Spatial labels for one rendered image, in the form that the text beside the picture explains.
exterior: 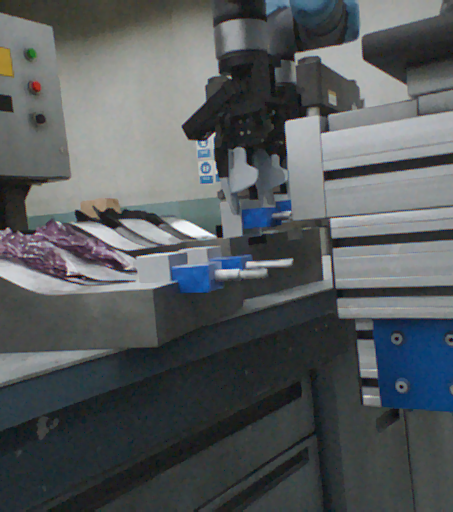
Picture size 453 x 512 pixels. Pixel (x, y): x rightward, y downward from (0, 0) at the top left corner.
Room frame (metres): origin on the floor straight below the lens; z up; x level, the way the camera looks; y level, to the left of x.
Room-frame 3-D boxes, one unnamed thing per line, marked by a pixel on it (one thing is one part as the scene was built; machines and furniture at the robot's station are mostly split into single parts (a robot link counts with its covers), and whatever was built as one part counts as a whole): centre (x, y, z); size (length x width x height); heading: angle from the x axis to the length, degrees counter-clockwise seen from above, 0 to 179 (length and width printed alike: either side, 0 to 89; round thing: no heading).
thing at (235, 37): (0.93, -0.04, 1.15); 0.08 x 0.08 x 0.05
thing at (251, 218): (0.92, -0.06, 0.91); 0.13 x 0.05 x 0.05; 54
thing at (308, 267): (1.13, 0.13, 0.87); 0.50 x 0.26 x 0.14; 54
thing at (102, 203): (8.35, 1.62, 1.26); 0.42 x 0.33 x 0.29; 65
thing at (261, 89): (0.93, -0.05, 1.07); 0.09 x 0.08 x 0.12; 54
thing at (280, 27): (1.24, -0.12, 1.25); 0.09 x 0.08 x 0.11; 73
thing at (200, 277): (0.66, 0.03, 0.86); 0.13 x 0.05 x 0.05; 71
